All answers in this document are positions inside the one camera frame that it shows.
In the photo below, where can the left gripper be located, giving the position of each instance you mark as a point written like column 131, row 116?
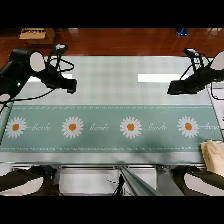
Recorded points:
column 61, row 83

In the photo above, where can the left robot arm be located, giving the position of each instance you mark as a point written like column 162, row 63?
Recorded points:
column 16, row 71

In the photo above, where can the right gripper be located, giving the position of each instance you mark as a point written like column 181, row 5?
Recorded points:
column 185, row 86

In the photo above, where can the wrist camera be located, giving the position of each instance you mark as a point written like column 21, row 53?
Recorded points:
column 57, row 53
column 195, row 59

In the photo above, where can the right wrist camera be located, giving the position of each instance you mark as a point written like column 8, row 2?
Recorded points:
column 195, row 59

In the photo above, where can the cream garment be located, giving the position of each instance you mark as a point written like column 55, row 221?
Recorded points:
column 213, row 156

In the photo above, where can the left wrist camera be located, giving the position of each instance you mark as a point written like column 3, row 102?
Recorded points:
column 57, row 53

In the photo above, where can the silver frame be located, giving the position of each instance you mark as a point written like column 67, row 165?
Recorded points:
column 133, row 181

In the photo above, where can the cardboard box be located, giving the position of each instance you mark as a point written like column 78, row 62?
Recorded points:
column 36, row 35

